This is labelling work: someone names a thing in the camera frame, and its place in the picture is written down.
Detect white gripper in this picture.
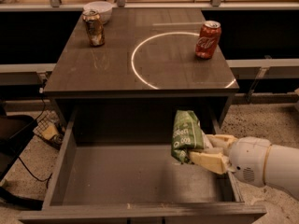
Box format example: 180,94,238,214
189,134,271,187

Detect green jalapeno chip bag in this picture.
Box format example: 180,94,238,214
171,110,204,164

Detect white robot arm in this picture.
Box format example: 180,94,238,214
188,134,299,199

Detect open grey top drawer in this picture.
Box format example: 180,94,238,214
20,100,266,224

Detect grey cabinet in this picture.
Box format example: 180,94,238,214
45,7,238,124

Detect red cola can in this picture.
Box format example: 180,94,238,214
195,21,221,59

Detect brown gold soda can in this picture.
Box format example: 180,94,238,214
82,9,105,47

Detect white bowl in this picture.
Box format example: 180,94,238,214
83,1,113,24

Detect black chair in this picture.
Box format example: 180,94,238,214
0,104,43,210

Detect wire basket with items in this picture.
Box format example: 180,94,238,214
34,110,65,150

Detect black floor cable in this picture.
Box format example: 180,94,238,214
17,77,53,189

